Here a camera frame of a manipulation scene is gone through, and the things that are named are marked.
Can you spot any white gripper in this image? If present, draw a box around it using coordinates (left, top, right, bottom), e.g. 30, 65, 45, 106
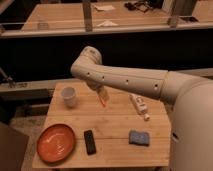
87, 81, 109, 101

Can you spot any white ceramic cup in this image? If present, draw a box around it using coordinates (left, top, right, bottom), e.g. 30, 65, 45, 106
61, 87, 77, 108

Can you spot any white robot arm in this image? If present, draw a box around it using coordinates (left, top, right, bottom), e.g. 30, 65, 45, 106
71, 46, 213, 171

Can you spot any clear plastic cup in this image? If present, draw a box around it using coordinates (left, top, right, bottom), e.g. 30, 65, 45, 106
37, 21, 49, 30

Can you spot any orange carrot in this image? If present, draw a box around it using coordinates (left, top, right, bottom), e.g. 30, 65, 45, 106
99, 96, 106, 107

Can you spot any white bottle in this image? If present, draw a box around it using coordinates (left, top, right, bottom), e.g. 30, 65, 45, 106
130, 94, 150, 121

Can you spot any blue sponge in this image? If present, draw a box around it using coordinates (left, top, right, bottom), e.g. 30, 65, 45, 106
129, 130, 150, 146

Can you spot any black remote control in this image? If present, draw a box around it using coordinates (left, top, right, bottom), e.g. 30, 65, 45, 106
84, 130, 96, 155

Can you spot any crumpled white paper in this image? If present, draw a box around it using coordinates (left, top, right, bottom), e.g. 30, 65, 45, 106
97, 20, 118, 27

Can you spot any orange plate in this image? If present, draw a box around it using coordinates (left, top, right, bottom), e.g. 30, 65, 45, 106
36, 124, 76, 163

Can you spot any white paper sheet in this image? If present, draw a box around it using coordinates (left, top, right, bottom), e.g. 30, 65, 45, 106
94, 5, 115, 11

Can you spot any black tools pile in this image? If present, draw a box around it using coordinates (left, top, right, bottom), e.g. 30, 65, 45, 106
124, 0, 152, 13

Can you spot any metal post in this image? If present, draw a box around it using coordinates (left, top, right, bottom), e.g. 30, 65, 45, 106
82, 0, 93, 32
167, 0, 185, 28

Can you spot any metal clamp bracket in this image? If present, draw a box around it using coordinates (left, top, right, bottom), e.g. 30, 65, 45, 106
0, 67, 27, 88

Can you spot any metal post right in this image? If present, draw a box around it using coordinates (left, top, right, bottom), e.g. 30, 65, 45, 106
167, 0, 185, 28

